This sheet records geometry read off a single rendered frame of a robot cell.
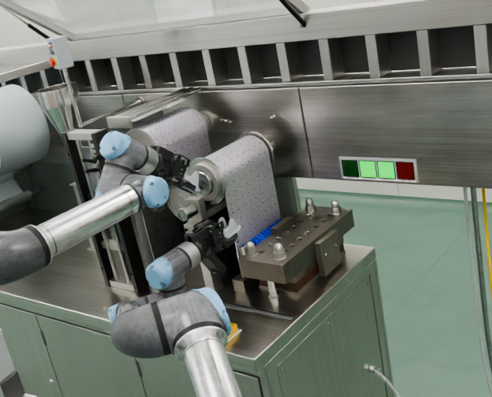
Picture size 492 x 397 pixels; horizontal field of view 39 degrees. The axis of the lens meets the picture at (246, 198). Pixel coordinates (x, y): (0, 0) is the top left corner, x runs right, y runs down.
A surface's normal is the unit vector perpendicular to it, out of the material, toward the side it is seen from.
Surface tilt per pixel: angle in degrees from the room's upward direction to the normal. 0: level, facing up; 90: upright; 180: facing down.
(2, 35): 90
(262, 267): 90
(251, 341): 0
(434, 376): 0
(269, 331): 0
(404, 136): 90
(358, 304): 90
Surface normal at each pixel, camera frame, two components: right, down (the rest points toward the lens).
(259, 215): 0.78, 0.07
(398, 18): -0.59, 0.38
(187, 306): -0.11, -0.70
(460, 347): -0.19, -0.92
